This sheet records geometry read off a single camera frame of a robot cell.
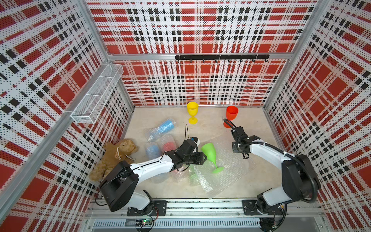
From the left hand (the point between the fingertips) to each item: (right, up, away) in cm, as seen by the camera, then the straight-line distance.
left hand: (205, 157), depth 83 cm
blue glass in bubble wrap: (-35, +12, +13) cm, 39 cm away
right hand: (+24, +5, +7) cm, 25 cm away
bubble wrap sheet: (+19, -7, +3) cm, 20 cm away
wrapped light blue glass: (-31, +3, +3) cm, 32 cm away
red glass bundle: (-23, +7, +7) cm, 25 cm away
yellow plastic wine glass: (-7, +31, +19) cm, 37 cm away
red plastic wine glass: (+19, +27, +13) cm, 35 cm away
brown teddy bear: (-54, +1, 0) cm, 54 cm away
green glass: (+3, +3, +5) cm, 7 cm away
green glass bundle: (-7, -10, -5) cm, 13 cm away
